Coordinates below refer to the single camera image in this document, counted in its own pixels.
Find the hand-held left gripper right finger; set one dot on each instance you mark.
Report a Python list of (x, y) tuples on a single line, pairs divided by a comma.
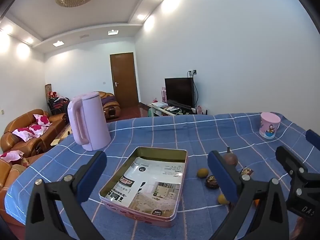
[(222, 177)]

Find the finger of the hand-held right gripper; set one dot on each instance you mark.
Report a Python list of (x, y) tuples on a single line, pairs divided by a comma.
[(313, 138), (292, 160)]

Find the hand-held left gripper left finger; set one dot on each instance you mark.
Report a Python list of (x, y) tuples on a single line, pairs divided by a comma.
[(91, 177)]

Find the dark brown water chestnut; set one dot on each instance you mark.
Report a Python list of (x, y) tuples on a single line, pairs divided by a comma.
[(211, 182)]

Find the purple round fruit with stem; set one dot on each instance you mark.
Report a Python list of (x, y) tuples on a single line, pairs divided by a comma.
[(230, 158)]

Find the small green-brown fruit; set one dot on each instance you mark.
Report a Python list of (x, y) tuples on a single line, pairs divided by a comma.
[(202, 173), (222, 199)]

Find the brown sugarcane piece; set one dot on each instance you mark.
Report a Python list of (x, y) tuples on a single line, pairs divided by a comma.
[(247, 172)]

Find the small orange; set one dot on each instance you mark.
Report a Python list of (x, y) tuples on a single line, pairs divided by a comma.
[(256, 202)]

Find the pink metal tin box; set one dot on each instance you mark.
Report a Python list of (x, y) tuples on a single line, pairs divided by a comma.
[(140, 220)]

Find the pink cartoon cup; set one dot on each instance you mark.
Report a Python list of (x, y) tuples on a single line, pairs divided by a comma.
[(268, 127)]

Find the wooden coffee table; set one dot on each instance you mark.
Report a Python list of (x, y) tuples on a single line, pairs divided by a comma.
[(60, 137)]

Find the pink electric kettle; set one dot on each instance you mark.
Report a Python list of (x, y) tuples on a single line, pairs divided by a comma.
[(92, 120)]

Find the printed paper sheet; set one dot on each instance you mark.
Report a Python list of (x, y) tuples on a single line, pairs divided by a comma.
[(150, 180)]

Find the blue checked tablecloth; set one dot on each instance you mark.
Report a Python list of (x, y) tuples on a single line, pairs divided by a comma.
[(175, 135)]

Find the brown leather armchair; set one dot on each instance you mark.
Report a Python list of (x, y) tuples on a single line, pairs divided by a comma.
[(111, 111)]

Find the pink floral white pillow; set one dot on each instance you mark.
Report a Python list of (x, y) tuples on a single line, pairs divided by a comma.
[(38, 130), (11, 156), (22, 133), (42, 120)]

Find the small pink toy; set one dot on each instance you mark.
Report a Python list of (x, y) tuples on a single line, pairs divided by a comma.
[(199, 109)]

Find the purple cloth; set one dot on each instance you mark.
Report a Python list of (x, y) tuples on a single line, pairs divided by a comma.
[(110, 101)]

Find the pile of clothes and bags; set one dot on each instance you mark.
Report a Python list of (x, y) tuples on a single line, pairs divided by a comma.
[(57, 103)]

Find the brown leather sofa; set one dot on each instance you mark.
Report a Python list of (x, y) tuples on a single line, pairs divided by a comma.
[(22, 120), (7, 177)]

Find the low television stand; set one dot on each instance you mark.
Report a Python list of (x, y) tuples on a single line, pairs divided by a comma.
[(160, 111)]

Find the black television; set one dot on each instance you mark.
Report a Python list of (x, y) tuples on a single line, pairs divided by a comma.
[(178, 91)]

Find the white flat box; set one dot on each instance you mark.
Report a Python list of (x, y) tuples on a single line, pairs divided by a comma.
[(159, 103)]

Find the tall pink box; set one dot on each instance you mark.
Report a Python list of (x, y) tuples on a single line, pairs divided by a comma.
[(163, 93)]

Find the brown wooden door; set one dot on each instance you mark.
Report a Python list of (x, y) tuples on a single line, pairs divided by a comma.
[(123, 80)]

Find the square ceiling panel light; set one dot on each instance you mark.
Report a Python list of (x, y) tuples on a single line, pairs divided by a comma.
[(58, 43), (113, 32)]

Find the ceiling air vent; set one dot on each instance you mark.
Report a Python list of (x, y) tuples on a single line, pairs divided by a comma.
[(84, 36)]

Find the recessed ceiling spotlight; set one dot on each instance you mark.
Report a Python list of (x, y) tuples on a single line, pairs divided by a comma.
[(29, 40), (141, 17)]

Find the dark framed wall hanging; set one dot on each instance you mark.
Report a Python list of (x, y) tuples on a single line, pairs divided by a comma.
[(48, 88)]

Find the white wall socket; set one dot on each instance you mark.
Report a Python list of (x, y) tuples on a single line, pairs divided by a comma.
[(192, 72)]

